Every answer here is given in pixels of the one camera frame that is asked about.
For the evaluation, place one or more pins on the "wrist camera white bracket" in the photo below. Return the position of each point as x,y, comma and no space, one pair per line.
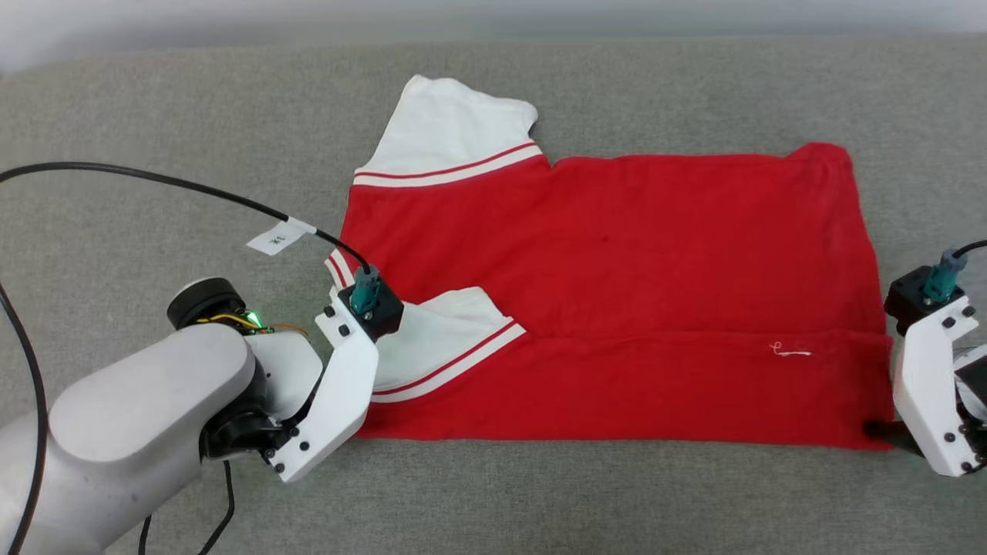
339,401
925,385

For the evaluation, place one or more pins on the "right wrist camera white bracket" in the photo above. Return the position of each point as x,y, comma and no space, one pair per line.
925,385

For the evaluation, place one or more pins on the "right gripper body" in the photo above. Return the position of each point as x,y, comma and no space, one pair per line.
975,401

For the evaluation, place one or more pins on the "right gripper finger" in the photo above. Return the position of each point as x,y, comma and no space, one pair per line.
887,432

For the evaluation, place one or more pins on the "red and white shirt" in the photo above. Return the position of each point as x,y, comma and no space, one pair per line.
655,293

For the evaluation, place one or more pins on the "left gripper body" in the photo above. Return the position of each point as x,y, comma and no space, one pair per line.
285,370

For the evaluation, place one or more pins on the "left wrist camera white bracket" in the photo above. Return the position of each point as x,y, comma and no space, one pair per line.
339,401

